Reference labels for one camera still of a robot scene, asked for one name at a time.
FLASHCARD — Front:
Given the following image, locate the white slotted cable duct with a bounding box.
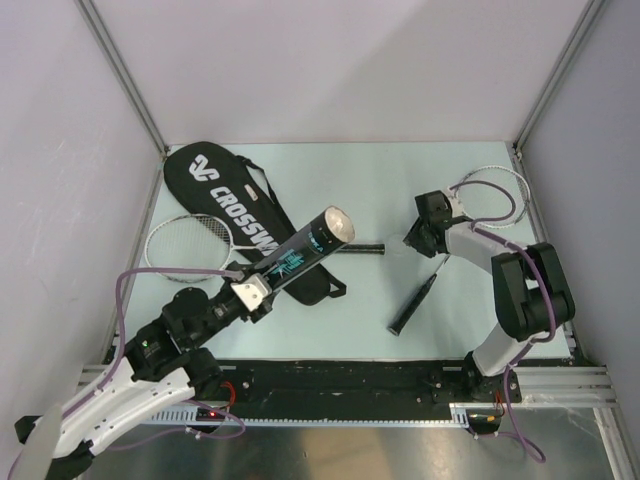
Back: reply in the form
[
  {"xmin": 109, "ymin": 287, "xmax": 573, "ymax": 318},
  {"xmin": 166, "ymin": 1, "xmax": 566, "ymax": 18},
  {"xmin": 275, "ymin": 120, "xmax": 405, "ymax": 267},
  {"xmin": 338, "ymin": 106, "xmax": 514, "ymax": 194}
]
[{"xmin": 129, "ymin": 403, "xmax": 474, "ymax": 427}]

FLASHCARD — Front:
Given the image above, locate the black shuttlecock tube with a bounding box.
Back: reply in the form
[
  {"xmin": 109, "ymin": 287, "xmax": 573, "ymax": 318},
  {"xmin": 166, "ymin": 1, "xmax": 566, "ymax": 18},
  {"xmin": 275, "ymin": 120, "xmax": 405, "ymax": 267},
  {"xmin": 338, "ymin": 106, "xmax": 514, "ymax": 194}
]
[{"xmin": 253, "ymin": 206, "xmax": 355, "ymax": 292}]

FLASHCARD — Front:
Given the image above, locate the clear plastic tube lid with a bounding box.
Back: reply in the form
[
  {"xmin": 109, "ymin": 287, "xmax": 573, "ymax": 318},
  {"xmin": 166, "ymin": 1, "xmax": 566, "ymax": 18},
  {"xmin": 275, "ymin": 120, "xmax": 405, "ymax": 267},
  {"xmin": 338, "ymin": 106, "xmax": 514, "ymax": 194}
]
[{"xmin": 385, "ymin": 234, "xmax": 411, "ymax": 257}]

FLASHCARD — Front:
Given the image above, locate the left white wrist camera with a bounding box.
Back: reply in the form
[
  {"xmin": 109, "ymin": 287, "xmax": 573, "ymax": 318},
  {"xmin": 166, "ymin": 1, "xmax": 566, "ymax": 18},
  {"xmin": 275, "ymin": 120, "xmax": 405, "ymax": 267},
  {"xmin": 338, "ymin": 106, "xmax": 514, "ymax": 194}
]
[{"xmin": 231, "ymin": 273, "xmax": 273, "ymax": 312}]

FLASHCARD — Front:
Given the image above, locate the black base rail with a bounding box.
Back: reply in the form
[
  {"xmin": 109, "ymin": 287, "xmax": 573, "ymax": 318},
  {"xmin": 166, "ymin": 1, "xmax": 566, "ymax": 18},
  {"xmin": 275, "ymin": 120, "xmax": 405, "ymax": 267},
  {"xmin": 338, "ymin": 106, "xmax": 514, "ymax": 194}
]
[{"xmin": 189, "ymin": 357, "xmax": 524, "ymax": 421}]

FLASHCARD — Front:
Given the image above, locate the white badminton racket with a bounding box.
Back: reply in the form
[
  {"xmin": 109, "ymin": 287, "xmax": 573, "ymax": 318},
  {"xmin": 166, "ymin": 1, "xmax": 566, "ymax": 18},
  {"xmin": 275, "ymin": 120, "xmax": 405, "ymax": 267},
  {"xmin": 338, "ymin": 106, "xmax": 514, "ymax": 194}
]
[
  {"xmin": 144, "ymin": 206, "xmax": 386, "ymax": 283},
  {"xmin": 387, "ymin": 165, "xmax": 531, "ymax": 336}
]

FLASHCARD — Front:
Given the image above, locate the black racket bag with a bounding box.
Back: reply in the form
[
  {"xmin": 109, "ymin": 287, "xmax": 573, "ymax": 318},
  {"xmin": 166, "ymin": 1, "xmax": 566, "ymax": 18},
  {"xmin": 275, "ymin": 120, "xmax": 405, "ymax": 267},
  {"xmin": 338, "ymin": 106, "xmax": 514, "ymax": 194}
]
[{"xmin": 163, "ymin": 141, "xmax": 347, "ymax": 307}]

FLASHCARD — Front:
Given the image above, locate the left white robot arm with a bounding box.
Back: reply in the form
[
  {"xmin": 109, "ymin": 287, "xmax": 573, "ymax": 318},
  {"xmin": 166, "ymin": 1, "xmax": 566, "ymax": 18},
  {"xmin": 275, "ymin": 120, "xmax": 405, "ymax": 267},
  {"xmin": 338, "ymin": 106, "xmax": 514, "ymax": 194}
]
[{"xmin": 9, "ymin": 284, "xmax": 274, "ymax": 479}]

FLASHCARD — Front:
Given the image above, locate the right aluminium corner post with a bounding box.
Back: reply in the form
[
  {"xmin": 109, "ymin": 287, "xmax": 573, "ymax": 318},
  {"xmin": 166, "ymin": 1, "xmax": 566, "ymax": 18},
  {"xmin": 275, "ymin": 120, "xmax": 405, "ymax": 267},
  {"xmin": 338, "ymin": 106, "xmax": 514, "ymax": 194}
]
[{"xmin": 512, "ymin": 0, "xmax": 610, "ymax": 155}]

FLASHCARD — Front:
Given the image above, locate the aluminium corner post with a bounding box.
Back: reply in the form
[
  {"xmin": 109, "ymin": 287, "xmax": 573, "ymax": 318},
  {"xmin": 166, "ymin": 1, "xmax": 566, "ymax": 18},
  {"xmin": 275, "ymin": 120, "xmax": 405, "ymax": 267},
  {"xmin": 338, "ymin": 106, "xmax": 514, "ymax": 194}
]
[
  {"xmin": 75, "ymin": 0, "xmax": 168, "ymax": 158},
  {"xmin": 512, "ymin": 0, "xmax": 610, "ymax": 155}
]

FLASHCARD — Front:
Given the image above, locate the left aluminium corner post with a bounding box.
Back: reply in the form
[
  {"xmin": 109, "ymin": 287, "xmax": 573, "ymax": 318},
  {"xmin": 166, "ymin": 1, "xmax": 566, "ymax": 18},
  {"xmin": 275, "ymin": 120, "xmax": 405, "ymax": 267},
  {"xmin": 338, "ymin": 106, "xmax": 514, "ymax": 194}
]
[{"xmin": 75, "ymin": 0, "xmax": 168, "ymax": 158}]

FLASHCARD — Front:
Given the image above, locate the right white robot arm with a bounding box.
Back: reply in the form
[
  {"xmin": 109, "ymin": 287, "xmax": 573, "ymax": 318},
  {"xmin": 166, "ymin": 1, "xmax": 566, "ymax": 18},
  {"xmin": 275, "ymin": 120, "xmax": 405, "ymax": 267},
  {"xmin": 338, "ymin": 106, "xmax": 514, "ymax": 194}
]
[{"xmin": 404, "ymin": 190, "xmax": 576, "ymax": 401}]

